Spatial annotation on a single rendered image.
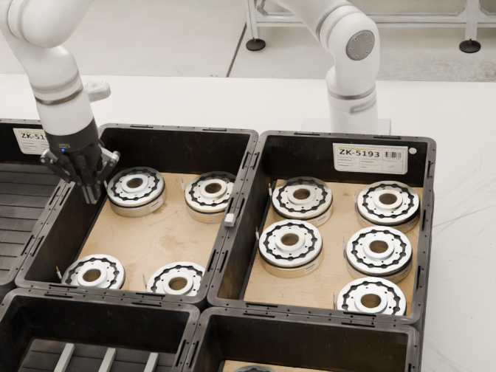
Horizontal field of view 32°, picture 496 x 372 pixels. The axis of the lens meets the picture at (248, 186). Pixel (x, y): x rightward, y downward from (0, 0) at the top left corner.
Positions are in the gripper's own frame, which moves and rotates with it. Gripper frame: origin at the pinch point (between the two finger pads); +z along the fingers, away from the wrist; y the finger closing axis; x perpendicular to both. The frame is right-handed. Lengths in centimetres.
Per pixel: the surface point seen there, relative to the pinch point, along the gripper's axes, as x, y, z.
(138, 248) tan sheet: 2.7, 3.8, 15.1
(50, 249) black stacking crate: -5.9, -6.7, 7.8
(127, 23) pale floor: 208, -86, 98
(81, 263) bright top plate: -4.2, -3.2, 12.2
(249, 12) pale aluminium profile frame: 192, -26, 82
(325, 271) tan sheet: 1.0, 36.0, 15.1
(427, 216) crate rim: 5, 51, 5
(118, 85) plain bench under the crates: 67, -25, 28
